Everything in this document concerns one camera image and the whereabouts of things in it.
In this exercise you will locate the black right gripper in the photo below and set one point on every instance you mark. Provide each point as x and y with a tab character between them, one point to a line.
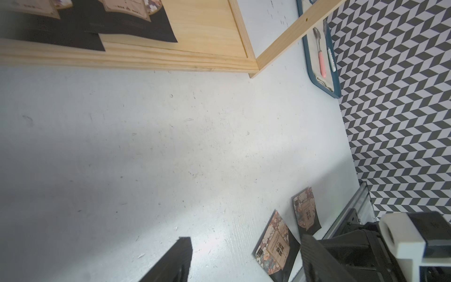
361	250

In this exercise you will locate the pink handled spoon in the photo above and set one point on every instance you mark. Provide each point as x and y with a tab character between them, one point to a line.
320	53

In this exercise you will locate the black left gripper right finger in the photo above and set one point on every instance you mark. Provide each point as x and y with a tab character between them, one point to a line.
319	265

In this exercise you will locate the white handled spoon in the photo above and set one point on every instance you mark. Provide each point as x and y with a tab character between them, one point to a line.
329	51

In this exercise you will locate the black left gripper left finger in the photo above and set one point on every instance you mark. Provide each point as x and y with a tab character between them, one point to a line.
174	266

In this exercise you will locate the beige cloth mat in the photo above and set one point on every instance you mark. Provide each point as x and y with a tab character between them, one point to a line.
318	66

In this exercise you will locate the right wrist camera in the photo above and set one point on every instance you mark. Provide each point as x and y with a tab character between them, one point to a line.
420	243

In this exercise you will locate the brown tea bag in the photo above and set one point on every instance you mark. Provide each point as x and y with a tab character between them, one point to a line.
60	23
277	249
144	19
306	212

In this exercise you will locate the blue tray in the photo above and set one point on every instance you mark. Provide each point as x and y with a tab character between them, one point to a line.
337	88

